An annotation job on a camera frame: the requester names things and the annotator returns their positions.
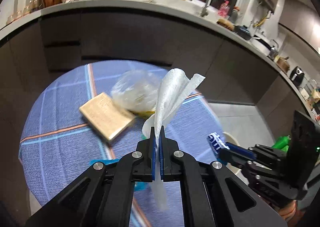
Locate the dark bowl on counter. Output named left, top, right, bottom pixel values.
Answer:
left=234, top=25, right=252, bottom=41

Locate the clear crumpled plastic bag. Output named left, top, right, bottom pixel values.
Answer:
left=111, top=70, right=161, bottom=113

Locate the blue plaid tablecloth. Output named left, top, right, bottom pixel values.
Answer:
left=18, top=59, right=226, bottom=227

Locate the blue blister pack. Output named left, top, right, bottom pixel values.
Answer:
left=89, top=159, right=148, bottom=192

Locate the person's right hand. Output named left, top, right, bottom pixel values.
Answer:
left=278, top=200, right=304, bottom=226

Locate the black air fryer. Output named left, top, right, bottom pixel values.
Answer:
left=290, top=66, right=305, bottom=87

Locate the white tissue paper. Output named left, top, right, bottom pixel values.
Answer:
left=142, top=68, right=205, bottom=211

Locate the green bottle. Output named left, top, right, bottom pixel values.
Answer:
left=272, top=135, right=291, bottom=152

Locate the pink bottle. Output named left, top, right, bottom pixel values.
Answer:
left=218, top=0, right=229, bottom=18

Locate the yellow wrapper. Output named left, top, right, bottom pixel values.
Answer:
left=136, top=110, right=155, bottom=118

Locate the blue white snack bag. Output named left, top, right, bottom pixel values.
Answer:
left=207, top=132, right=229, bottom=154

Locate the white trash bin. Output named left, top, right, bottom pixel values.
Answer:
left=223, top=132, right=241, bottom=147

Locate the beige cardboard box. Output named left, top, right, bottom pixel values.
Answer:
left=79, top=92, right=135, bottom=142

